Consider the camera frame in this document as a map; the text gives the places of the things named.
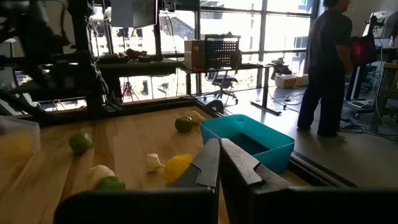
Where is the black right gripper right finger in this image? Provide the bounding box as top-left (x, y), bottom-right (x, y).
top-left (219, 138), bottom-right (398, 224)

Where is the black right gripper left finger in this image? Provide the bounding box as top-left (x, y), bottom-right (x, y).
top-left (54, 138), bottom-right (221, 224)

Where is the green lime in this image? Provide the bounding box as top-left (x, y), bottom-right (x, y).
top-left (93, 175), bottom-right (127, 192)
top-left (68, 131), bottom-right (93, 155)
top-left (174, 116), bottom-right (194, 134)

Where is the blue plastic bin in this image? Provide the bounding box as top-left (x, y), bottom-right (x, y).
top-left (200, 114), bottom-right (295, 175)

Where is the black office chair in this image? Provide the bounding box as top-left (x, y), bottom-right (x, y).
top-left (203, 70), bottom-right (240, 105)

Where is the small beige floor box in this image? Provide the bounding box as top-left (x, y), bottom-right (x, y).
top-left (295, 73), bottom-right (310, 87)

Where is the black tripod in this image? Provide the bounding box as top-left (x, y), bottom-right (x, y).
top-left (122, 77), bottom-right (141, 102)

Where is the long black desk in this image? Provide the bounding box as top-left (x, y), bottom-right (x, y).
top-left (96, 57), bottom-right (282, 116)

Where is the cardboard box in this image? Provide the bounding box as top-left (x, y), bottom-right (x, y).
top-left (183, 39), bottom-right (206, 72)

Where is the person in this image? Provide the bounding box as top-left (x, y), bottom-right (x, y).
top-left (297, 0), bottom-right (354, 138)

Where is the red panel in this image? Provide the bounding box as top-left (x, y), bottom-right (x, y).
top-left (351, 34), bottom-right (376, 65)

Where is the clear plastic bin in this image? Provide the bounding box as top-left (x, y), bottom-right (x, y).
top-left (0, 115), bottom-right (42, 160)

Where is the grey hanging monitor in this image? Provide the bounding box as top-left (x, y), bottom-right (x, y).
top-left (111, 0), bottom-right (159, 29)

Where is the grey equipment stand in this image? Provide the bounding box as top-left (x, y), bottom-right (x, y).
top-left (345, 10), bottom-right (398, 110)

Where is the floor cable bundle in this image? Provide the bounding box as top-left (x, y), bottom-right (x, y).
top-left (338, 119), bottom-right (398, 138)

